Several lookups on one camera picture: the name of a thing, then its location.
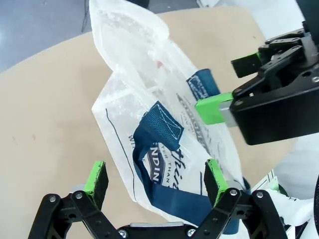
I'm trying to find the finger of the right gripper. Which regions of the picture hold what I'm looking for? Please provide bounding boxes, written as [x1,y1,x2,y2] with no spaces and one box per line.
[194,69,319,146]

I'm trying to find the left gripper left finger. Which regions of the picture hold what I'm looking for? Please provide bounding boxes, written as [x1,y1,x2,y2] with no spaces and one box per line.
[27,161,121,239]

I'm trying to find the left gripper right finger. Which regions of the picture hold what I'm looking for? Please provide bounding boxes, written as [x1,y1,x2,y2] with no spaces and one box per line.
[194,158,287,239]

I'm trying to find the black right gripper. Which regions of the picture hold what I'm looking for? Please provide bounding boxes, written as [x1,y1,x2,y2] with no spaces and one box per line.
[231,0,319,87]

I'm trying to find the translucent shopping bag blue handles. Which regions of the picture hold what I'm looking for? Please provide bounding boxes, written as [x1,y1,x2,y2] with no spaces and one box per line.
[89,0,252,236]

